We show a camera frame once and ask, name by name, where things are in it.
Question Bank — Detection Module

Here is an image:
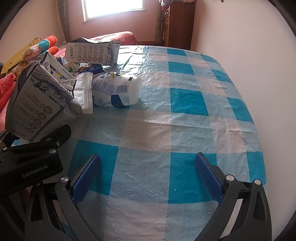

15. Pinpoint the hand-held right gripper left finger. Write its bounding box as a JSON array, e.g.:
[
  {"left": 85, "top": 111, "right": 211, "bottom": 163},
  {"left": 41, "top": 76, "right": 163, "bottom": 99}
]
[{"left": 24, "top": 153, "right": 102, "bottom": 241}]

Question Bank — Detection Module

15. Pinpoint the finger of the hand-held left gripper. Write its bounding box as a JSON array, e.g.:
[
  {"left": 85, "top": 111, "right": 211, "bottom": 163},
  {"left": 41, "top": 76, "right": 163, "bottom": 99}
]
[{"left": 10, "top": 125, "right": 72, "bottom": 154}]

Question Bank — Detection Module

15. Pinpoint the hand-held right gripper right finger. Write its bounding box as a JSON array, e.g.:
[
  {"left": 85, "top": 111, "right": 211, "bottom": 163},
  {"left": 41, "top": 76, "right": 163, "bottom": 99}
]
[{"left": 194, "top": 152, "right": 273, "bottom": 241}]

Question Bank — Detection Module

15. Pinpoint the grey crushed milk carton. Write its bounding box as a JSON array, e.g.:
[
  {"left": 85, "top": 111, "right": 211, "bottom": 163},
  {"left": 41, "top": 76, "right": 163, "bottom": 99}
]
[{"left": 5, "top": 51, "right": 74, "bottom": 141}]

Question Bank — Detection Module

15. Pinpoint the silver foil snack bag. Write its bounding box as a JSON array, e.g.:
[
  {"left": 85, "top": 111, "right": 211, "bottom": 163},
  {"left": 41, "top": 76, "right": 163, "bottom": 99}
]
[{"left": 35, "top": 72, "right": 94, "bottom": 139}]

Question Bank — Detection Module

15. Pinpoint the blue checked plastic tablecloth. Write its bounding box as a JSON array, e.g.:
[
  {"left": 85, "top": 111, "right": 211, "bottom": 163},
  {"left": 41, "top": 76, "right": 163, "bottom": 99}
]
[{"left": 52, "top": 44, "right": 269, "bottom": 241}]

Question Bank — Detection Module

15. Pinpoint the white flattened paper box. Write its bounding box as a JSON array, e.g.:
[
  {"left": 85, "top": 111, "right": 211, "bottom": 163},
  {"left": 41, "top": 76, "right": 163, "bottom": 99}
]
[{"left": 49, "top": 55, "right": 77, "bottom": 87}]

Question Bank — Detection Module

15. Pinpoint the red cloth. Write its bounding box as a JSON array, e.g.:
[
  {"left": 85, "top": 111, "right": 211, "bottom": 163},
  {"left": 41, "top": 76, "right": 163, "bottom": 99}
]
[{"left": 0, "top": 72, "right": 17, "bottom": 112}]

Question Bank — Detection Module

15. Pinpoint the blue snack packet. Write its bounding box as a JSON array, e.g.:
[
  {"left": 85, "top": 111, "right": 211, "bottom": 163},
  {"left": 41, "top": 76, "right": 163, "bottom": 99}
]
[{"left": 79, "top": 64, "right": 106, "bottom": 75}]

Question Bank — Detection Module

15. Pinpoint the white plastic yogurt cup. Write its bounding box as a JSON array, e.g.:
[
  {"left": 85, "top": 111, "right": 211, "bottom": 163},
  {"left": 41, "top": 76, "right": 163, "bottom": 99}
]
[{"left": 91, "top": 72, "right": 142, "bottom": 108}]

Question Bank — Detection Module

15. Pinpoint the yellow paper bag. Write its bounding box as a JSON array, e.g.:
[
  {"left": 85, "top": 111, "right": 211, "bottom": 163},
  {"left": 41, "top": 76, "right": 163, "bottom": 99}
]
[{"left": 0, "top": 38, "right": 42, "bottom": 75}]

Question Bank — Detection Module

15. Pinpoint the orange plush toy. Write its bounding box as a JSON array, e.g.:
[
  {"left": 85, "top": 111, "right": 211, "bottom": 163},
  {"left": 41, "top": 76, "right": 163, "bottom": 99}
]
[{"left": 23, "top": 35, "right": 60, "bottom": 63}]

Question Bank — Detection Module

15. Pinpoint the white printed milk carton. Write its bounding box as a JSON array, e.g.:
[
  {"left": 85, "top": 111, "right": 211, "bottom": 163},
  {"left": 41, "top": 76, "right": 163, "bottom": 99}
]
[{"left": 65, "top": 37, "right": 121, "bottom": 66}]

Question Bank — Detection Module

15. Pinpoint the patterned curtain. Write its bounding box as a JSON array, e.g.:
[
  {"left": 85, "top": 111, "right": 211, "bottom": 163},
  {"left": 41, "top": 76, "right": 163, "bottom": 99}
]
[
  {"left": 155, "top": 0, "right": 170, "bottom": 46},
  {"left": 57, "top": 0, "right": 70, "bottom": 43}
]

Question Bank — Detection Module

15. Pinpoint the red sofa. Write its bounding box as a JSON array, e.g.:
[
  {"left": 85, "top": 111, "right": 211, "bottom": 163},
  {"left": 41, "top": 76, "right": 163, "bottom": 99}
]
[{"left": 88, "top": 31, "right": 137, "bottom": 46}]

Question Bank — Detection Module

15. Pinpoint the bright window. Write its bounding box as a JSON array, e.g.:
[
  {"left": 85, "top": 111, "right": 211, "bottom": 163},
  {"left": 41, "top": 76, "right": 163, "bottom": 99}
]
[{"left": 81, "top": 0, "right": 145, "bottom": 23}]

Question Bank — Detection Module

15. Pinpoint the brown wooden cabinet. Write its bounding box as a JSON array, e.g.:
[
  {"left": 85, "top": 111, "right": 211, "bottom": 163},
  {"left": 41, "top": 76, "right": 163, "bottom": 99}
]
[{"left": 162, "top": 1, "right": 196, "bottom": 50}]

